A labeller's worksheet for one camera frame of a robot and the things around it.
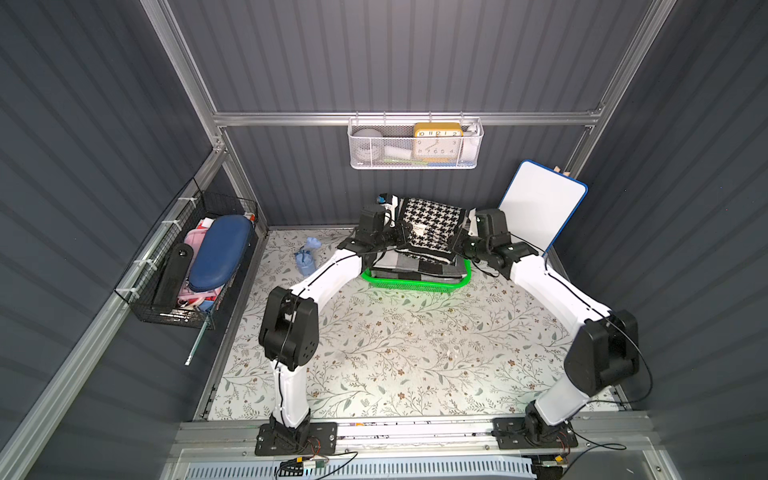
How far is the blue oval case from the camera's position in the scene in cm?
63

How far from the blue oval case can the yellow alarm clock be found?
0.55 metres

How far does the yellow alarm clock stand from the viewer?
88 centimetres

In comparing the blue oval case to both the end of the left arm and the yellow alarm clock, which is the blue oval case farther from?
the yellow alarm clock

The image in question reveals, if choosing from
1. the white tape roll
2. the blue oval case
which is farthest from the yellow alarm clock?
the blue oval case

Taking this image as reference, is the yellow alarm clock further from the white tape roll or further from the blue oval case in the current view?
the blue oval case

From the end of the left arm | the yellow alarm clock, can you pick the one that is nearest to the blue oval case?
the end of the left arm
